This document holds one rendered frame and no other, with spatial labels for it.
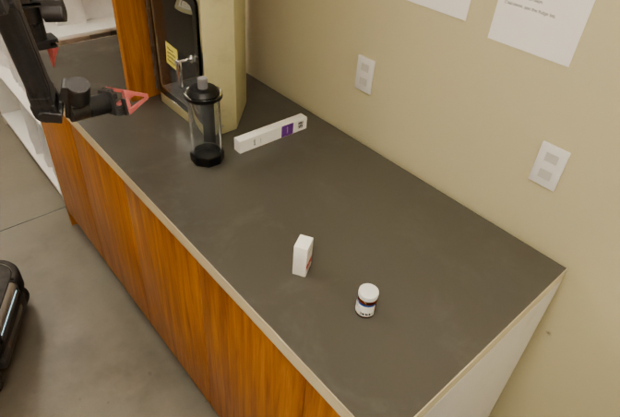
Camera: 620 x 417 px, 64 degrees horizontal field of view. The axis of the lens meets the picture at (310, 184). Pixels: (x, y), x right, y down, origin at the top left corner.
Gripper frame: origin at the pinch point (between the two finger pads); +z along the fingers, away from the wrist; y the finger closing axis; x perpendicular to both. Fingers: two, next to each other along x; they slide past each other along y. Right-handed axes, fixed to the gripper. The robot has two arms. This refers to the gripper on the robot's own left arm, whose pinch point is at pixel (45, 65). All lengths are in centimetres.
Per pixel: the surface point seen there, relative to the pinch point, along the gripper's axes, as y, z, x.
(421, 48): 75, -19, -91
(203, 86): 25, -8, -56
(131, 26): 27.2, -10.2, -8.6
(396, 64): 75, -11, -83
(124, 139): 9.5, 16.6, -30.4
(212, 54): 35, -11, -46
